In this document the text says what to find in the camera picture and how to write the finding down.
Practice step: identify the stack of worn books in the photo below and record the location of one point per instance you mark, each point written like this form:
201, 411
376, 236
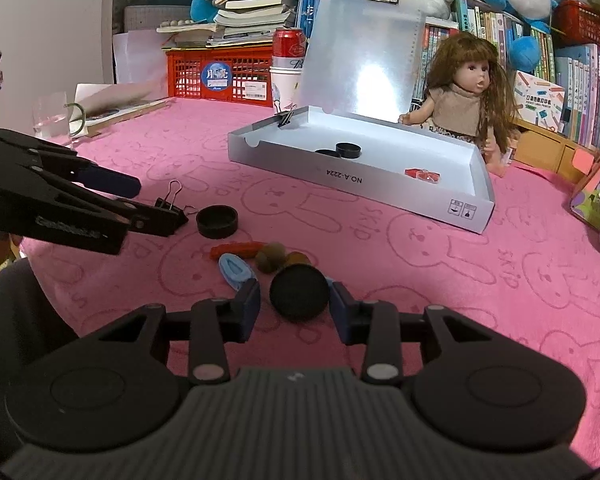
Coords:
250, 10

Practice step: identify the white pencil print box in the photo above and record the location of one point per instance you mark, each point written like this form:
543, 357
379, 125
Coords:
537, 100

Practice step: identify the row of shelved books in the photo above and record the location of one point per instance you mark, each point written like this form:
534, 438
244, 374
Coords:
580, 90

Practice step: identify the orange red plastic toy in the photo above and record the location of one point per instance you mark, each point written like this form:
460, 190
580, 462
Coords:
422, 175

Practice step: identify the dark brown walnut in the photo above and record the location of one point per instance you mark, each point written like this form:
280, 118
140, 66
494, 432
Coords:
297, 259

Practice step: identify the grey cardboard box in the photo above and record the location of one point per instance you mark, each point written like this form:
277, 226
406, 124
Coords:
380, 195

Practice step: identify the black round lid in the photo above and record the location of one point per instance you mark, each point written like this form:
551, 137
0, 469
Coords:
347, 150
299, 292

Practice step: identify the large black binder clip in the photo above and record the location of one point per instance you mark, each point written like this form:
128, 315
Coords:
167, 220

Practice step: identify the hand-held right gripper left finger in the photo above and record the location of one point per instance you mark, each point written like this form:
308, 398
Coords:
250, 310

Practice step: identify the translucent plastic clipboard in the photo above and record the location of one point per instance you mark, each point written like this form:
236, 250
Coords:
360, 50

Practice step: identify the brown-haired baby doll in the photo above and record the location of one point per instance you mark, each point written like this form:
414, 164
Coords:
457, 105

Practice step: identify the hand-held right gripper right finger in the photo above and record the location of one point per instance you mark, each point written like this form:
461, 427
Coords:
341, 315

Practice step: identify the black round container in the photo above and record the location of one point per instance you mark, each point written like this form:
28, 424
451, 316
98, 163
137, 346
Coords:
217, 222

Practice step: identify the smartphone on pink stand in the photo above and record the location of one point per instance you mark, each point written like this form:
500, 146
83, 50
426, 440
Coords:
592, 195

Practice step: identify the wooden drawer shelf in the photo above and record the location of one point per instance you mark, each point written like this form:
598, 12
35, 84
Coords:
555, 155

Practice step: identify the small black binder clip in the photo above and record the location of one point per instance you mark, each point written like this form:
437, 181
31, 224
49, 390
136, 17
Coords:
286, 117

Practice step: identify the red plastic crate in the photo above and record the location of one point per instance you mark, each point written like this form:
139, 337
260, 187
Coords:
190, 72

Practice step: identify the white paper cup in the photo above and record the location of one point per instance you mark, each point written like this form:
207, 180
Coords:
285, 87

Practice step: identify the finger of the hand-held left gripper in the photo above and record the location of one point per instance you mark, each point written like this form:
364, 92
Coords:
140, 220
110, 182

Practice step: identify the white paper sheet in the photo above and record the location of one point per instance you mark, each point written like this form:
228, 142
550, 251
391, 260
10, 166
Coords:
140, 60

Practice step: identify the clear drinking glass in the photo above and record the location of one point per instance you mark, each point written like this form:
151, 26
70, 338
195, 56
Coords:
52, 120

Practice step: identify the red soda can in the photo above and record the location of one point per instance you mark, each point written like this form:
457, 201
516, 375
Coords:
289, 47

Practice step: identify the person's dark clothing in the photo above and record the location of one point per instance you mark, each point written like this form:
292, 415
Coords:
20, 310

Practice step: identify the orange plastic carrot toy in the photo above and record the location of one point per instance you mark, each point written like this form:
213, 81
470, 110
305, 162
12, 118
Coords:
235, 249

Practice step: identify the red plastic basket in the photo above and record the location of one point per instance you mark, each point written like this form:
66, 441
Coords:
585, 22

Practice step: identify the pink bunny print blanket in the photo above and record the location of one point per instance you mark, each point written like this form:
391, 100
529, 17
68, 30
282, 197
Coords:
480, 285

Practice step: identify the brown fuzzy ball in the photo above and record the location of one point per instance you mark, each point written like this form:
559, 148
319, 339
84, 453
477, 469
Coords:
270, 257

